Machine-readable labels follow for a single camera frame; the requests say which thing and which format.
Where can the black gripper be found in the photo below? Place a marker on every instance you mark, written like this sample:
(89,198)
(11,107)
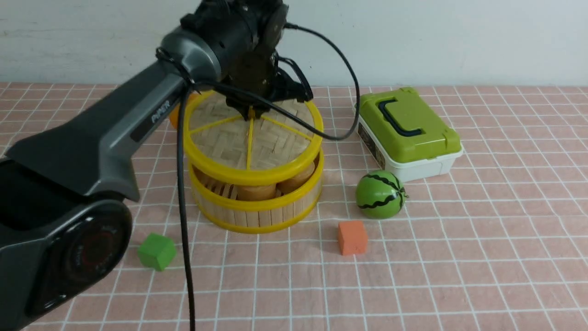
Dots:
(257,71)

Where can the yellow woven steamer lid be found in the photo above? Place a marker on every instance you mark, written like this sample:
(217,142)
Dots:
(224,145)

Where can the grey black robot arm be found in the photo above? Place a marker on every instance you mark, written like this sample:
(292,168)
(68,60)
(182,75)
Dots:
(64,223)

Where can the bamboo steamer basket yellow rims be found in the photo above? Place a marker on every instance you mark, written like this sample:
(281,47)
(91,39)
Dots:
(220,205)

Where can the tan toy bun right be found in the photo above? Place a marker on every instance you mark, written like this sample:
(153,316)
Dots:
(297,181)

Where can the tan toy bun front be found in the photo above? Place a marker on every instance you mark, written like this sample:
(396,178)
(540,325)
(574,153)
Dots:
(256,193)

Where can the green white lidded box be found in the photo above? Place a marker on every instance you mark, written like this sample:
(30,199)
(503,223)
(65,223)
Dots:
(405,136)

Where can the green toy watermelon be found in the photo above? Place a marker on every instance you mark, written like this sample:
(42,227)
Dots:
(380,195)

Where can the orange foam cube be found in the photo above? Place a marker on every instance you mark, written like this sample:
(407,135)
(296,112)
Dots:
(352,237)

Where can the green foam cube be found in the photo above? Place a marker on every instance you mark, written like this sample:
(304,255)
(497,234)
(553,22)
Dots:
(156,252)

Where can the pink checkered tablecloth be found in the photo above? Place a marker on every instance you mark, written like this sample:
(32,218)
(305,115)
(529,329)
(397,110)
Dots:
(498,244)

